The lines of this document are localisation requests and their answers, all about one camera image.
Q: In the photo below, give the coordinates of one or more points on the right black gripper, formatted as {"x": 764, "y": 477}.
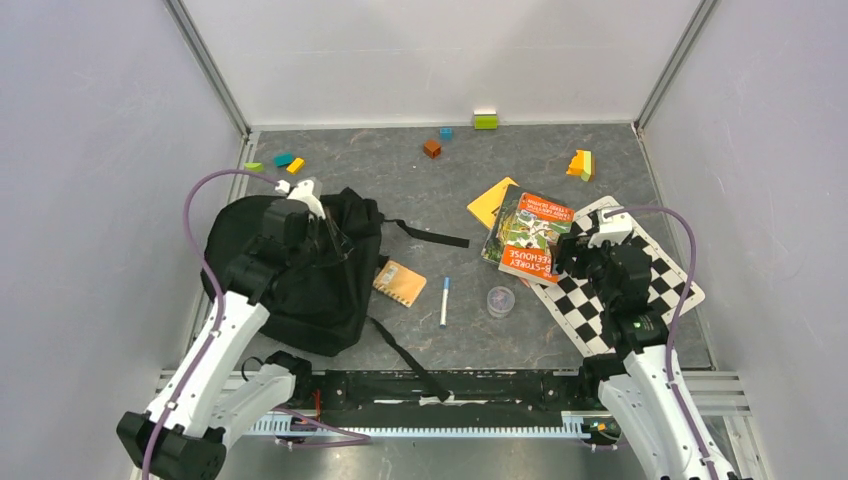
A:
{"x": 575, "y": 246}

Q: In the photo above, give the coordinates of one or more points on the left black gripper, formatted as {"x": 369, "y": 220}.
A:
{"x": 342, "y": 243}

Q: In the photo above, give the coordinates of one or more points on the black student backpack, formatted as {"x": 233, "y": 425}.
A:
{"x": 320, "y": 308}

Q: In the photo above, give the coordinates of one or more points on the orange treehouse book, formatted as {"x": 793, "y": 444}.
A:
{"x": 530, "y": 234}

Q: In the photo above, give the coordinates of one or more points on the green illustrated book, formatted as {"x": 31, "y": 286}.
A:
{"x": 493, "y": 246}

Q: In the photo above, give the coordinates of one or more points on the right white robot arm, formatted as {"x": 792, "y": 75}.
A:
{"x": 640, "y": 382}

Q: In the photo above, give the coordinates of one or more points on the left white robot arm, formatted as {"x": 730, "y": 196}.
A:
{"x": 187, "y": 429}

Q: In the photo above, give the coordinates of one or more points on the black white chessboard mat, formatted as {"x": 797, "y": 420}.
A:
{"x": 575, "y": 308}

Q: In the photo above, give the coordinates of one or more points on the brown spiral notebook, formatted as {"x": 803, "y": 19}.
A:
{"x": 399, "y": 283}

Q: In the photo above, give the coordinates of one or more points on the yellow small block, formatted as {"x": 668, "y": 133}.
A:
{"x": 295, "y": 165}

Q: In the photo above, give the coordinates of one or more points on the teal block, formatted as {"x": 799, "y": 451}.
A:
{"x": 283, "y": 160}

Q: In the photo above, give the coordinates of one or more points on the yellow-green block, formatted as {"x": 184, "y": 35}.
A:
{"x": 588, "y": 167}

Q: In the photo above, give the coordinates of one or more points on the orange stepped block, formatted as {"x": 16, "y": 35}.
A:
{"x": 577, "y": 164}

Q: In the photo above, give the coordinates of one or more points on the green half-round block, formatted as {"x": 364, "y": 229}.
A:
{"x": 254, "y": 167}

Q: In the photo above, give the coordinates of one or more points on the clear paperclip jar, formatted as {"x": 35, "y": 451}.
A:
{"x": 500, "y": 301}

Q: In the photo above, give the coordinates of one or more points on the white blue marker pen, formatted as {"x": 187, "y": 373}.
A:
{"x": 444, "y": 303}

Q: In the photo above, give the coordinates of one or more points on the brown cube block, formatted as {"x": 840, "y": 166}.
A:
{"x": 432, "y": 148}

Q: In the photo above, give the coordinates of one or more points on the yellow flat booklet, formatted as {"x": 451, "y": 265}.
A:
{"x": 485, "y": 207}

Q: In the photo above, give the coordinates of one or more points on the green white block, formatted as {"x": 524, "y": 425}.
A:
{"x": 485, "y": 119}

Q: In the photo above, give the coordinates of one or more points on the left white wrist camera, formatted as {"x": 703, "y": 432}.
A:
{"x": 307, "y": 192}

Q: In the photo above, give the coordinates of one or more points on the white cable duct strip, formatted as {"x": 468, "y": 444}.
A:
{"x": 277, "y": 424}

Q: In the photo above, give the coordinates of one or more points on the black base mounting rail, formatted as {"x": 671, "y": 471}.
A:
{"x": 477, "y": 398}

